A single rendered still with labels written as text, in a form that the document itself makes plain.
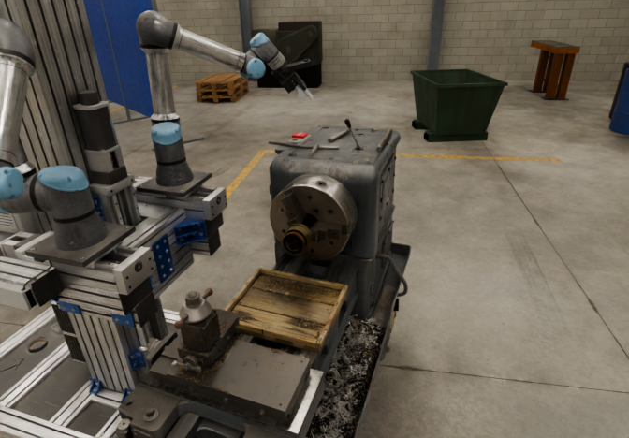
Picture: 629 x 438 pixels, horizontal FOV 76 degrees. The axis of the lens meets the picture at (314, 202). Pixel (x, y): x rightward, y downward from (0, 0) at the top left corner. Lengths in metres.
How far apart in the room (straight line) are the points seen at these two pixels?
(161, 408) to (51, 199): 0.66
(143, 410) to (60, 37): 1.14
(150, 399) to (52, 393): 1.23
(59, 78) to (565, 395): 2.62
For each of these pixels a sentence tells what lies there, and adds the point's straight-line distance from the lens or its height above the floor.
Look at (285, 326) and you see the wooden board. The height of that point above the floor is 0.88.
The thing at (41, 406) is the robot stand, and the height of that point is 0.21.
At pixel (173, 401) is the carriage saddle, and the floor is 0.91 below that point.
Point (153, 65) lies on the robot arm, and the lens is 1.80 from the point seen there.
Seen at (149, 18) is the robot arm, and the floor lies 1.78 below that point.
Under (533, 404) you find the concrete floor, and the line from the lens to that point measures 2.49.
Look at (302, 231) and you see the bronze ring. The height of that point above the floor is 1.11.
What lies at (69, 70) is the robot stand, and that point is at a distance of 1.60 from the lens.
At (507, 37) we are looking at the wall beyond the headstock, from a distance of 11.66.
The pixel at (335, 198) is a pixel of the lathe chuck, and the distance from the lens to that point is 1.42.
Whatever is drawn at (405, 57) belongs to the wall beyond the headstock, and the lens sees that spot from 11.34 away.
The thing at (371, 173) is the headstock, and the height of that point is 1.24.
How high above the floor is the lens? 1.81
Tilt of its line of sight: 26 degrees down
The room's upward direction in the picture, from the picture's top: 2 degrees counter-clockwise
